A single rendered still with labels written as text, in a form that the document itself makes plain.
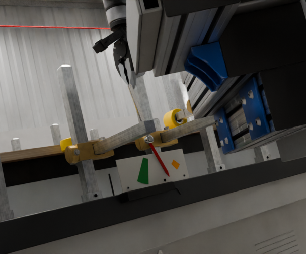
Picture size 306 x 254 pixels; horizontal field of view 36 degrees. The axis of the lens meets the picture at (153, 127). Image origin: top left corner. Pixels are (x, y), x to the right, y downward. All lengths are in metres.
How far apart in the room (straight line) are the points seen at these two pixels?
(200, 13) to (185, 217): 1.05
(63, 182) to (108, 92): 8.46
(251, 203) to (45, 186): 0.73
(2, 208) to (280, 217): 1.30
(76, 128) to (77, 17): 9.01
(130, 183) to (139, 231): 0.15
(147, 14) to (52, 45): 9.27
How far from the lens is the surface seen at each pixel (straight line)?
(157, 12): 0.56
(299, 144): 0.86
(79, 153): 1.33
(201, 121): 1.35
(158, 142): 1.49
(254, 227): 2.04
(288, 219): 2.20
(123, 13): 1.46
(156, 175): 1.46
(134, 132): 1.18
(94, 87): 9.86
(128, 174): 1.40
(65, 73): 1.40
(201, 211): 1.58
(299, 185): 1.97
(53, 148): 1.51
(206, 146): 1.65
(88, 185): 1.34
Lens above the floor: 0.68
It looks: 8 degrees up
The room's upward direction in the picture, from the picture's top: 13 degrees counter-clockwise
